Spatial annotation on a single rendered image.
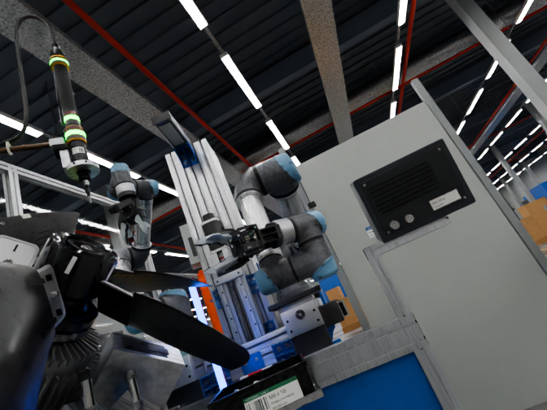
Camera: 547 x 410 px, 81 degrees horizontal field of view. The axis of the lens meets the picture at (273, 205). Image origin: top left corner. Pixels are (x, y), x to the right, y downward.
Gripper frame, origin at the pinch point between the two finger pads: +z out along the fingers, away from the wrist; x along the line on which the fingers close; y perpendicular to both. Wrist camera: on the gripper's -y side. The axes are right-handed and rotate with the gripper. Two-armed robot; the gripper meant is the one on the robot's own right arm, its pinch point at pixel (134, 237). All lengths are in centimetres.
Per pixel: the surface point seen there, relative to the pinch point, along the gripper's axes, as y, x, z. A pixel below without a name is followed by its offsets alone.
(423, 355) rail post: -17, -78, 72
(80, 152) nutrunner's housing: -52, -26, -2
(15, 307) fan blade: -78, -34, 38
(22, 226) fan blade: -53, -8, 10
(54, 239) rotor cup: -66, -29, 25
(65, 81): -51, -26, -25
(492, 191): 127, -177, 30
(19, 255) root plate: -66, -22, 24
